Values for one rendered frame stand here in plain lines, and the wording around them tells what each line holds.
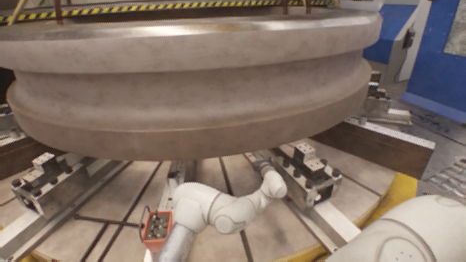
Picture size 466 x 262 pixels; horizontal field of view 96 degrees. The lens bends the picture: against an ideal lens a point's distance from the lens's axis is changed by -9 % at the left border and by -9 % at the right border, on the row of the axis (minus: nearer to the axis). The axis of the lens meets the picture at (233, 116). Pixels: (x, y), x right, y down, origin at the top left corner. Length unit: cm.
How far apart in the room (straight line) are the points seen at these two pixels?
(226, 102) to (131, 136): 70
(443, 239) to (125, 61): 150
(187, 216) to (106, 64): 105
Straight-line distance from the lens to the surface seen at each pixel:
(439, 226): 54
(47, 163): 229
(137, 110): 177
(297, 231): 200
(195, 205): 93
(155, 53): 145
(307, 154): 187
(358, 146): 286
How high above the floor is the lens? 189
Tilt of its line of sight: 27 degrees down
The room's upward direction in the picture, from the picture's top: 1 degrees counter-clockwise
